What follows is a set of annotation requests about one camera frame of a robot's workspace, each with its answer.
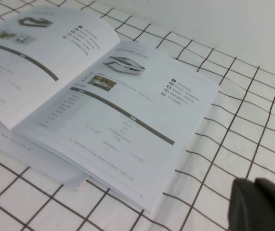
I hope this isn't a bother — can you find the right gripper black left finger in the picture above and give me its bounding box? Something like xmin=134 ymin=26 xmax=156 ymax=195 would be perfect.
xmin=228 ymin=179 xmax=275 ymax=231

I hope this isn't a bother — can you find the white product manual book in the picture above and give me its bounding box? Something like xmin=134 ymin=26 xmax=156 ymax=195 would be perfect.
xmin=0 ymin=6 xmax=222 ymax=214

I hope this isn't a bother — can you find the white black-grid checkered tablecloth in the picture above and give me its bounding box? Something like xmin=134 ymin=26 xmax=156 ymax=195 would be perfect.
xmin=0 ymin=0 xmax=275 ymax=231

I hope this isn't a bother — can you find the white booklet with web address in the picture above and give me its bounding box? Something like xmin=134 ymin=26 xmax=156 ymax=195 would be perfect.
xmin=0 ymin=115 xmax=89 ymax=193

